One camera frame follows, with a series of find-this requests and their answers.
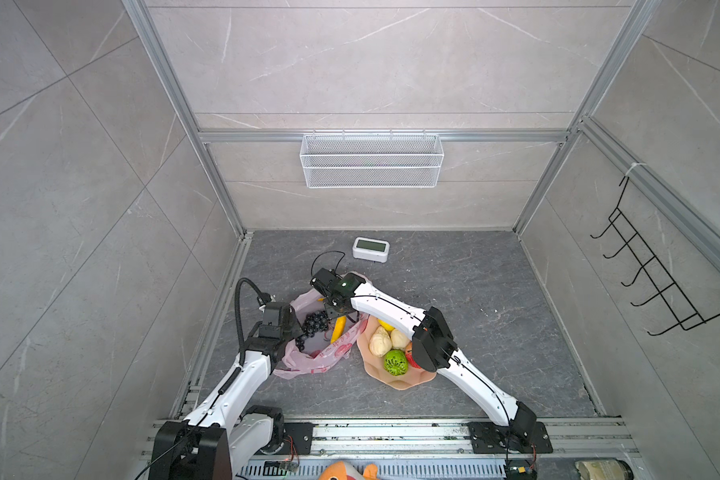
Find black fake grapes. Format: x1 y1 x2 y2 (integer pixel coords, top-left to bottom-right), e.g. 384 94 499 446
295 310 332 353

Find yellow fake banana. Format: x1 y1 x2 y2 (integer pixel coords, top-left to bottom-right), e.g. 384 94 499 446
330 316 347 344

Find pink plastic shopping bag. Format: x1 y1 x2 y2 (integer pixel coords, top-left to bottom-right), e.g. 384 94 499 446
274 289 369 380

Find beige fake fruit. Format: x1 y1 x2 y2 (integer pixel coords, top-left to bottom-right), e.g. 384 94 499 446
368 326 393 358

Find pink wavy plate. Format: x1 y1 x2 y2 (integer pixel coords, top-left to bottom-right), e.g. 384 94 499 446
357 317 436 390

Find red fake fruit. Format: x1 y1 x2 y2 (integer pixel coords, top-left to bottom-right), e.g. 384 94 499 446
403 343 420 369

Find green fake apple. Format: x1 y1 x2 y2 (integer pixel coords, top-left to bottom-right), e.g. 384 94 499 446
383 349 409 377

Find yellow fake lemon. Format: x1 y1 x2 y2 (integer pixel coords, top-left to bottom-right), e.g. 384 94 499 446
378 320 395 332

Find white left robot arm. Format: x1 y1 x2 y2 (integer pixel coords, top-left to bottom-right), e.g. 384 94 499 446
136 277 300 479

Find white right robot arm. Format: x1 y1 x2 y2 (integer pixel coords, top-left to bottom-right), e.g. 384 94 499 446
310 268 537 453

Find white digital clock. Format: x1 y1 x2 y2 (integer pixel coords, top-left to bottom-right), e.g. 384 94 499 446
352 236 390 263

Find orange plush toy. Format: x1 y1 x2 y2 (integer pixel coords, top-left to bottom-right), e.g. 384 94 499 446
318 461 378 480

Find white wire mesh basket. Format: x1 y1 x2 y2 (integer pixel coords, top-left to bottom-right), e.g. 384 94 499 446
299 133 445 189

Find black wire hook rack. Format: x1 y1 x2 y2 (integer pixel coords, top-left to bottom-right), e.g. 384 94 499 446
589 176 720 337

